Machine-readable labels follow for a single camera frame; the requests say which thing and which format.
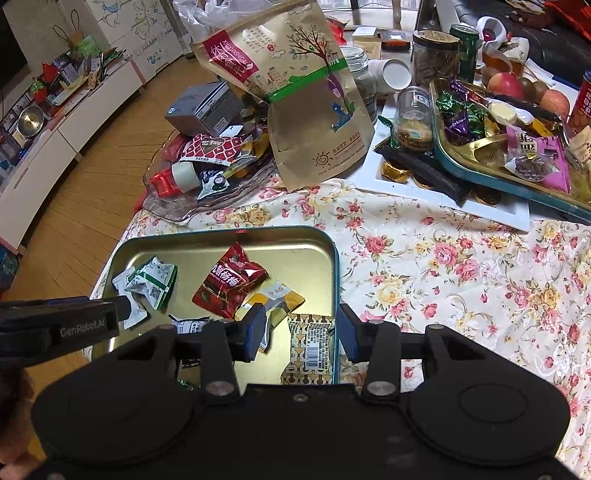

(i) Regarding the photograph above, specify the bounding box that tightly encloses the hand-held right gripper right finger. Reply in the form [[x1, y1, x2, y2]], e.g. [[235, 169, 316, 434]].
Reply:
[[338, 304, 485, 401]]

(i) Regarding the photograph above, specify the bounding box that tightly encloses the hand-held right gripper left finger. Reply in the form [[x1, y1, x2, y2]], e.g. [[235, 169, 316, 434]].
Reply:
[[113, 305, 267, 402]]

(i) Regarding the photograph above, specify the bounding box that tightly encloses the brown patterned snack packet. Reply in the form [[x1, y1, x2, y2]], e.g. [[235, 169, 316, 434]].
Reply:
[[281, 313, 336, 386]]

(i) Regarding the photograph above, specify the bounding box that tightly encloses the green snack packet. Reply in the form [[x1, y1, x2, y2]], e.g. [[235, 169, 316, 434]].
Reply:
[[126, 256, 179, 311]]

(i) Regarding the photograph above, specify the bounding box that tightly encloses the yellow grey snack packet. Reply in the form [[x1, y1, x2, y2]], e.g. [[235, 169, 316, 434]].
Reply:
[[235, 281, 306, 354]]

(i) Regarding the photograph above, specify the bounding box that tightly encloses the dark red snack packet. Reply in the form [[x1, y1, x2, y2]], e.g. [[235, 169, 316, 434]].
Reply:
[[191, 244, 269, 320]]

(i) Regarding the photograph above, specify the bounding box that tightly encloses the white blue snack packet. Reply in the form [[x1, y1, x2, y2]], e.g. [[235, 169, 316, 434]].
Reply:
[[167, 315, 212, 337]]

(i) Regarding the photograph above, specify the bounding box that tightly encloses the teal gold tin tray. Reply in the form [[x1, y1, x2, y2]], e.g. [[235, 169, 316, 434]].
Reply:
[[90, 225, 341, 386]]

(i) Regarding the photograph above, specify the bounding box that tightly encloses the person's left hand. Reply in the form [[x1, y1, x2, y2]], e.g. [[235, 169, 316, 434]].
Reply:
[[0, 367, 35, 467]]

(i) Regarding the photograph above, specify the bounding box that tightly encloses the floral tablecloth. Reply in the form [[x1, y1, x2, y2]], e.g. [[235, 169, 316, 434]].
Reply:
[[83, 178, 591, 462]]

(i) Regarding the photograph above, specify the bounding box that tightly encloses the glass plate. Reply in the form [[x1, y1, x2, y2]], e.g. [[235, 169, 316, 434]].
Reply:
[[142, 128, 280, 225]]

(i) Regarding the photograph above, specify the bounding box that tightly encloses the white bottle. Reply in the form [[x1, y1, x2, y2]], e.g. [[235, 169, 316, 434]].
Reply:
[[171, 161, 202, 193]]

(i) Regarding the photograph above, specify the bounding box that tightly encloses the white green cartoon packet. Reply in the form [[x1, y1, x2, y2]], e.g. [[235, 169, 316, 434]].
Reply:
[[196, 167, 232, 202]]

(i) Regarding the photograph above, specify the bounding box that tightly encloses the small gold wrapped sweet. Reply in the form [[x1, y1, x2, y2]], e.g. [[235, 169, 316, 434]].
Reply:
[[381, 161, 413, 184]]

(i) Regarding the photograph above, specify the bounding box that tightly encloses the white cabinet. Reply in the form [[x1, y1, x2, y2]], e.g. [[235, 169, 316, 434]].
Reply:
[[0, 60, 145, 256]]

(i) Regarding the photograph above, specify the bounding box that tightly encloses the red patterned snack packet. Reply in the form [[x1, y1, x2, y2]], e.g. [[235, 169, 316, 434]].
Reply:
[[179, 133, 246, 165]]

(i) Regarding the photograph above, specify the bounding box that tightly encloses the black snack packet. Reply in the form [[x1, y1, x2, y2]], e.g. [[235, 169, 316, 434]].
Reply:
[[375, 147, 472, 207]]

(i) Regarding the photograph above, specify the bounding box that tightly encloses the white flat tray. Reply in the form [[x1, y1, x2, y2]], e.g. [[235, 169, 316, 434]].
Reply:
[[355, 99, 532, 232]]

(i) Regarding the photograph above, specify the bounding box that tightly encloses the sweets-filled teal tin tray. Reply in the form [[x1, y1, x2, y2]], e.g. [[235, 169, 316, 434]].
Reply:
[[429, 78, 591, 225]]

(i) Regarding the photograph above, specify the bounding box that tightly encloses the metal bowl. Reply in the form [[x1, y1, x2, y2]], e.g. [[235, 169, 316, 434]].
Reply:
[[17, 104, 45, 136]]

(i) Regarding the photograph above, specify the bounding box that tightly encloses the grey cardboard box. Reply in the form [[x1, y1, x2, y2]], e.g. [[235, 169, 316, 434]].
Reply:
[[164, 82, 244, 138]]

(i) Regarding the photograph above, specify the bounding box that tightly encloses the glass cookie jar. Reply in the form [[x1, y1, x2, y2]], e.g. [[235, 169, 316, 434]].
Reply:
[[392, 86, 435, 151]]

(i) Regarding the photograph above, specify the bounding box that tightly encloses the kraft paper snack bag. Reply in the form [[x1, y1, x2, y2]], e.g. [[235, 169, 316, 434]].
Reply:
[[191, 4, 376, 193]]

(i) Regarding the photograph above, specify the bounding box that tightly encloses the purple foil candy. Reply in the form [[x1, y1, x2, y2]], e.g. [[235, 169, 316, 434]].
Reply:
[[442, 104, 485, 147]]

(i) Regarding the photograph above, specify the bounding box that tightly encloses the green wrapped sweet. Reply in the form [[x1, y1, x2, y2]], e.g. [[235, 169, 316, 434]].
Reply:
[[435, 90, 465, 114]]

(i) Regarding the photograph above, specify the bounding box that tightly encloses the glass jar white lid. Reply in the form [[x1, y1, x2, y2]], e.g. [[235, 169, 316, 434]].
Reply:
[[344, 45, 380, 118]]

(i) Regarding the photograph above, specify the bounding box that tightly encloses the green gift bag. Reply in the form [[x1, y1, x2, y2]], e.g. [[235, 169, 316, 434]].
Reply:
[[74, 36, 101, 59]]

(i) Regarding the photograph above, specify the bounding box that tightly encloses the white paper cup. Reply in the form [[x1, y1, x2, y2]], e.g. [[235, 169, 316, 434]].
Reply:
[[379, 58, 413, 92]]

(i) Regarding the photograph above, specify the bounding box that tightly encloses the pink snack packet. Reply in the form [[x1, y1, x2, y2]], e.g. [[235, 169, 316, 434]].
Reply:
[[505, 124, 572, 193]]

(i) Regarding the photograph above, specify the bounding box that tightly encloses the white drawing board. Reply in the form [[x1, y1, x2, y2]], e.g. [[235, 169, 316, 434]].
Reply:
[[84, 0, 186, 89]]

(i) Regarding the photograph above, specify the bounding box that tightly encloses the black television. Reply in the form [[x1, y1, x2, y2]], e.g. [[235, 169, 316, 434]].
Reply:
[[0, 0, 29, 90]]

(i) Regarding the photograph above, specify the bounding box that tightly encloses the large jar with brown lid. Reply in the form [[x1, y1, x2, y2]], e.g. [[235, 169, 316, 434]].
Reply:
[[412, 29, 462, 89]]

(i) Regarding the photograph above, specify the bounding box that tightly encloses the red apple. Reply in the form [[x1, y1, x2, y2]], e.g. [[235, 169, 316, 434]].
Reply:
[[487, 72, 526, 100], [539, 89, 573, 121]]

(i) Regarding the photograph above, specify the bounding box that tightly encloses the beige small packet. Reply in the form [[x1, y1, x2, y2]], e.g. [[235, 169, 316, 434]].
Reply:
[[570, 134, 591, 169]]

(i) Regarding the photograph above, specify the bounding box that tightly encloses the white plastic bag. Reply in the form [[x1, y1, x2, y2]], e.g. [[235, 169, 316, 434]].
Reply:
[[173, 0, 250, 44]]

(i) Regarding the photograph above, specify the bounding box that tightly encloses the green can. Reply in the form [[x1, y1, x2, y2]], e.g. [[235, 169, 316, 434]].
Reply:
[[449, 24, 482, 85]]

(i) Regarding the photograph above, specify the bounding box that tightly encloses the brown kiwi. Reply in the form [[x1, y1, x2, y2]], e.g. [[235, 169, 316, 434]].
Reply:
[[516, 77, 549, 104]]

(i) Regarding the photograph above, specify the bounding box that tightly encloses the black sofa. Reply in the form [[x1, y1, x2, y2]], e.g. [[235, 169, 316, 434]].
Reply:
[[450, 0, 591, 88]]

